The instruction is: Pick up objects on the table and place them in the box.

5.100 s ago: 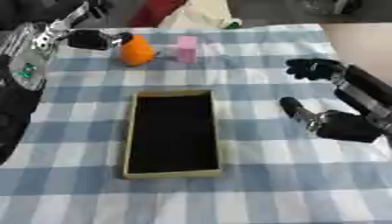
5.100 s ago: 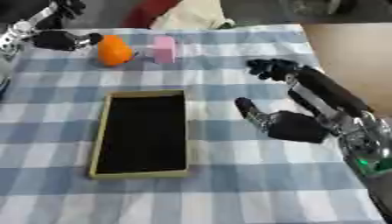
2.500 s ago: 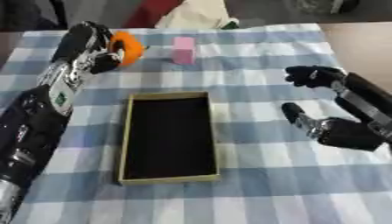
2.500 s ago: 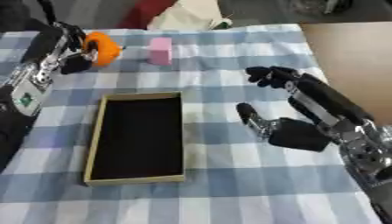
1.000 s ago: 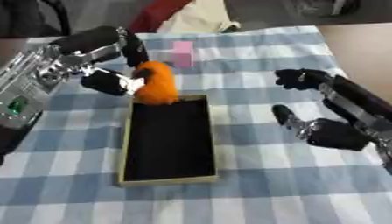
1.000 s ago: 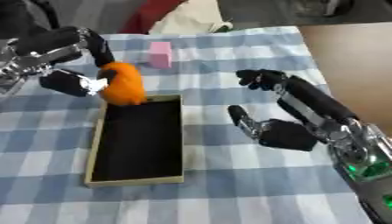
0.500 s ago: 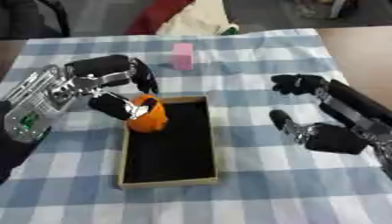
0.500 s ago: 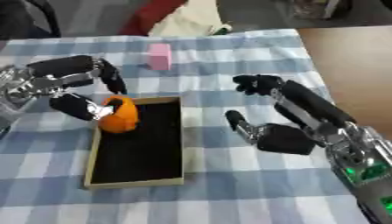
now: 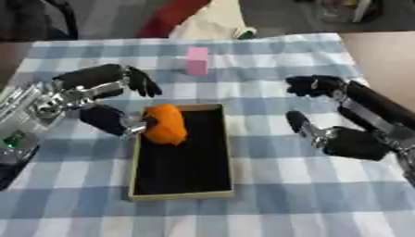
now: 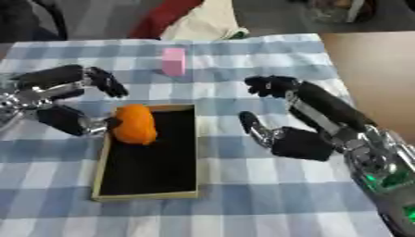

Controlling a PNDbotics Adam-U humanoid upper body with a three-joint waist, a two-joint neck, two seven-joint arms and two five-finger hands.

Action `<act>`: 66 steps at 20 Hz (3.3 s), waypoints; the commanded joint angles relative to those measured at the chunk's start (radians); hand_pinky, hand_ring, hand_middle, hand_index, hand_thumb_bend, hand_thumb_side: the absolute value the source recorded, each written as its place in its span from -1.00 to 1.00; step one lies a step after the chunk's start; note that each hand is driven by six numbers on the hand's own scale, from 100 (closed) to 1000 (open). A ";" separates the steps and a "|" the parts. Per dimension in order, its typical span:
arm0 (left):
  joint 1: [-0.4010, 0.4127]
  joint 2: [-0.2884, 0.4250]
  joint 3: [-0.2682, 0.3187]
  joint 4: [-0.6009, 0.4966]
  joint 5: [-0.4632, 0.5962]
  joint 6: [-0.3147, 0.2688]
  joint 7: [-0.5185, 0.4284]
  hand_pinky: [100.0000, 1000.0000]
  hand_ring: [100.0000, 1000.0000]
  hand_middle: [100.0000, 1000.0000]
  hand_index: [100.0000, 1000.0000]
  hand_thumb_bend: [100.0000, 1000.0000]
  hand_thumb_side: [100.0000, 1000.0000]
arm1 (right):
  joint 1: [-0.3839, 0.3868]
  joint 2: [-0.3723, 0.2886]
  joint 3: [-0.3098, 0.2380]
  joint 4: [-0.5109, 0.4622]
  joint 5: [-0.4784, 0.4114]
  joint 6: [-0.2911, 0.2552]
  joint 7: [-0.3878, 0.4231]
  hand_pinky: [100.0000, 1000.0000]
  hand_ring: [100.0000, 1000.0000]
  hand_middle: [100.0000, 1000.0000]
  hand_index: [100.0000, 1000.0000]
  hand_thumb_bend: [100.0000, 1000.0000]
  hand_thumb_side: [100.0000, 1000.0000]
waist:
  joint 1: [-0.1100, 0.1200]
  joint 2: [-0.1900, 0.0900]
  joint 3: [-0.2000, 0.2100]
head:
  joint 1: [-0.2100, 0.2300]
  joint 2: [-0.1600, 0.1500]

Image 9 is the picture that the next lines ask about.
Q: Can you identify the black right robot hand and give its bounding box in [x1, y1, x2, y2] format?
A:
[283, 74, 415, 162]

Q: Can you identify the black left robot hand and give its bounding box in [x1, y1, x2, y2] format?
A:
[50, 63, 164, 139]

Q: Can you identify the orange toy fruit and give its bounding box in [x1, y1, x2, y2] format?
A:
[141, 103, 190, 146]

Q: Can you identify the tan box with black inside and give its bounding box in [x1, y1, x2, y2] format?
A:
[126, 103, 235, 201]

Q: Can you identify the black chair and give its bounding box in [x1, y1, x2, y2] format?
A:
[0, 0, 82, 43]

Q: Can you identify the red bag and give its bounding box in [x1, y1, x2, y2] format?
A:
[134, 0, 211, 39]

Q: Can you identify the pink rectangular block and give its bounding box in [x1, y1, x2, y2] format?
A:
[182, 46, 211, 76]

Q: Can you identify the white bag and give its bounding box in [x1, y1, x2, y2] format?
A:
[169, 0, 258, 41]

